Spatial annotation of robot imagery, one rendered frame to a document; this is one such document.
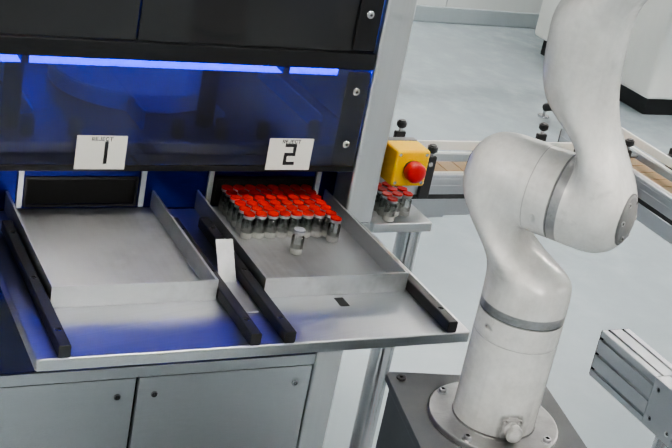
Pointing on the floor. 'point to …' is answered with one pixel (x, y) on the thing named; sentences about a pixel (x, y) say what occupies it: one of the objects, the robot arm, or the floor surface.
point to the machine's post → (369, 154)
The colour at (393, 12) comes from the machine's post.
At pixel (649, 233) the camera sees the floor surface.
